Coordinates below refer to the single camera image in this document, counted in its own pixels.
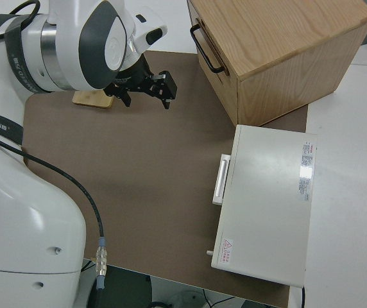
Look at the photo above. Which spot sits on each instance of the wooden mug tree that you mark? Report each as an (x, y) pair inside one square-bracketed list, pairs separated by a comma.
[(93, 99)]

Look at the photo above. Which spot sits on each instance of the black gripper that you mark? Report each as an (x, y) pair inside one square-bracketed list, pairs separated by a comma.
[(138, 81)]

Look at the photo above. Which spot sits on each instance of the wooden drawer cabinet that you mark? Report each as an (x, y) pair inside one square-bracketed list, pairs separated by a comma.
[(283, 51)]

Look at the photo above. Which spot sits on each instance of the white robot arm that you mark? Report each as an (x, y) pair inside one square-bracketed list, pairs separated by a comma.
[(26, 224)]

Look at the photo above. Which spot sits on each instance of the white toaster oven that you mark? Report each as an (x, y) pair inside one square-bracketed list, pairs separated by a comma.
[(267, 205)]

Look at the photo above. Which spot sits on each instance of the brown table mat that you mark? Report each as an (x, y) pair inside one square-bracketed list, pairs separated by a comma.
[(145, 167)]

